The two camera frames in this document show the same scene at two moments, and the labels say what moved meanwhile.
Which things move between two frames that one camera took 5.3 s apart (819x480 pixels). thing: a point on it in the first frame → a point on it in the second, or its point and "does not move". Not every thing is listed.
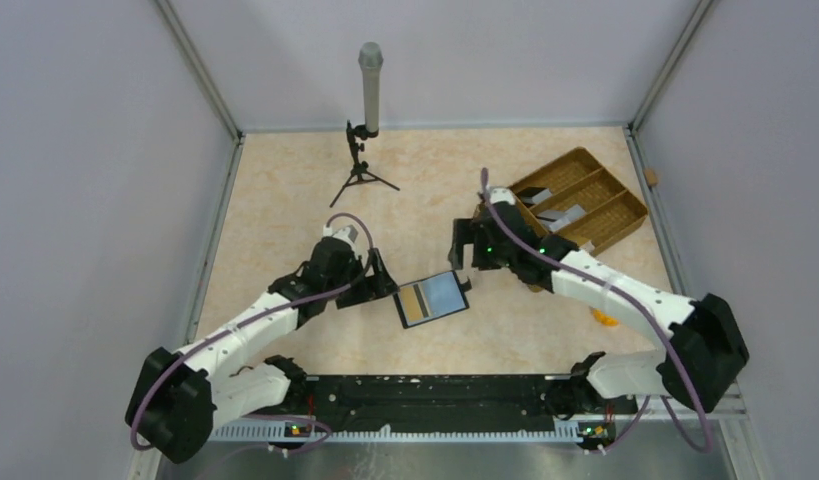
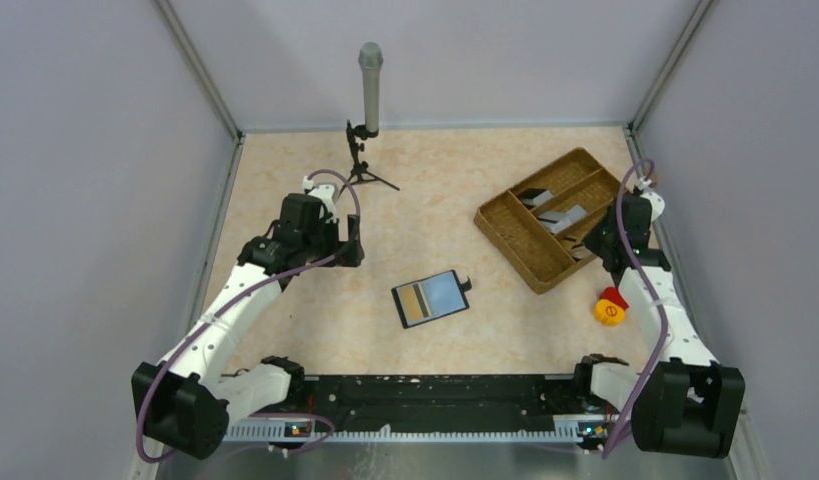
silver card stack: (556, 219) does not move
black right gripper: (470, 231) → (592, 237)
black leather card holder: (430, 298) does not move
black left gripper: (384, 285) → (352, 256)
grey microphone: (370, 56) does not move
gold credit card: (417, 303) does not move
